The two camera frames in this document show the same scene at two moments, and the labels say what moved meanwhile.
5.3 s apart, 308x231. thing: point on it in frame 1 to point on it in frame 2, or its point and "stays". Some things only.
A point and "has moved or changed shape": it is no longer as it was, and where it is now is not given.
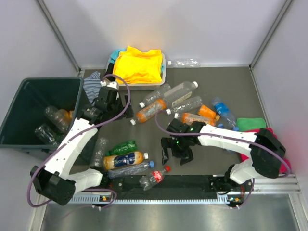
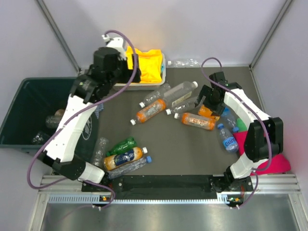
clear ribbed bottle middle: x=190 y=105 stays
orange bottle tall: x=143 y=115 stays
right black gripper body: x=178 y=146 to x=216 y=106
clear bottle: x=158 y=94 stays
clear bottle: x=189 y=63 stays
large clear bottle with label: x=177 y=94 stays
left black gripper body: x=116 y=109 to x=122 y=74
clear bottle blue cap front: x=130 y=169 has moved or changed shape
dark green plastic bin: x=42 y=113 stays
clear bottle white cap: x=45 y=133 to x=40 y=138
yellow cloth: x=133 y=66 stays
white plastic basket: x=147 y=86 stays
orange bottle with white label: x=187 y=118 stays
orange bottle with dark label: x=124 y=159 has moved or changed shape
